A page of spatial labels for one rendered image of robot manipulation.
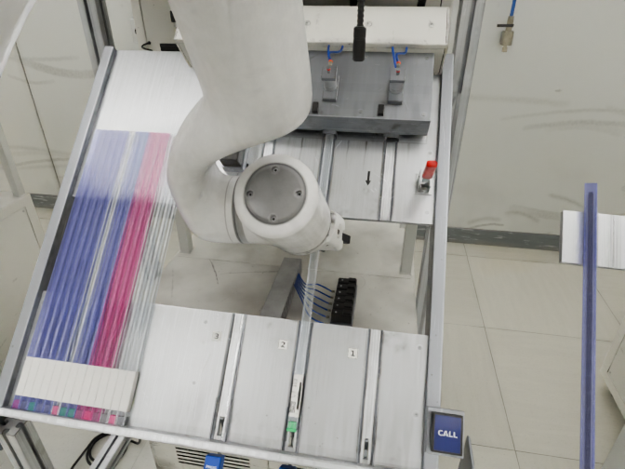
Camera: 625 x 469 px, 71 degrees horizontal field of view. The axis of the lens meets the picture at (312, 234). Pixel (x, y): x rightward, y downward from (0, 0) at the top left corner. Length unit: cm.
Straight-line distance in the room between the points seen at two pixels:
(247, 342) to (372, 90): 47
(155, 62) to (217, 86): 68
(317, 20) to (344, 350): 57
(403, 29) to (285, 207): 50
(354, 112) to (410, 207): 19
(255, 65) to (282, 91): 3
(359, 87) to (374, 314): 55
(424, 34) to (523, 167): 182
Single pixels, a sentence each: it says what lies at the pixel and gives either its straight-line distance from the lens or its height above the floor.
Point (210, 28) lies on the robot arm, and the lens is 31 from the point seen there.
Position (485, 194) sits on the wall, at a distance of 260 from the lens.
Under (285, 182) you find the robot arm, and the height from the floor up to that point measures 115.
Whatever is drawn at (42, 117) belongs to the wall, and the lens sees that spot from 320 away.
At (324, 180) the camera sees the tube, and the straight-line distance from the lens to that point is 76.
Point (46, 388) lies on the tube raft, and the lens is 86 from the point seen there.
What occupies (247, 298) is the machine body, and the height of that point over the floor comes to 62.
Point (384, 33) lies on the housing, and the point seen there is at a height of 124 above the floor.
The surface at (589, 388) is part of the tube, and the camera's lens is 63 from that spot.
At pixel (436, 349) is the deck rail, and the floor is 85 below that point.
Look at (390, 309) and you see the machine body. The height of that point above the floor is 62.
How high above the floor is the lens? 131
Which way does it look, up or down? 30 degrees down
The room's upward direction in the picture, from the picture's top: straight up
